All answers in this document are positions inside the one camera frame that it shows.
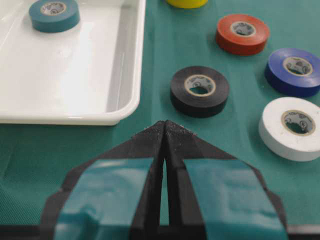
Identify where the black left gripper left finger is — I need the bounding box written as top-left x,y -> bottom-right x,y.
39,121 -> 165,240

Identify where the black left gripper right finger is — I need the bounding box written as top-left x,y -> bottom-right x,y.
164,120 -> 288,240

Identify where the black tape roll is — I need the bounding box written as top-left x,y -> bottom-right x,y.
170,66 -> 230,118

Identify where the blue tape roll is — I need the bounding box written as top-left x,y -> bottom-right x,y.
264,48 -> 320,98

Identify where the red tape roll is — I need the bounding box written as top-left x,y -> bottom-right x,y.
215,14 -> 270,56

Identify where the green tape roll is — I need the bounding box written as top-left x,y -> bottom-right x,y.
28,0 -> 80,33

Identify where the white tape roll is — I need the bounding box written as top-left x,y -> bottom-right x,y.
258,97 -> 320,162

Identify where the yellow tape roll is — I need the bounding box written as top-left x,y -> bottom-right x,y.
165,0 -> 208,9

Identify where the white plastic tray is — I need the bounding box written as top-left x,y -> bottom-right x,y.
0,0 -> 146,126

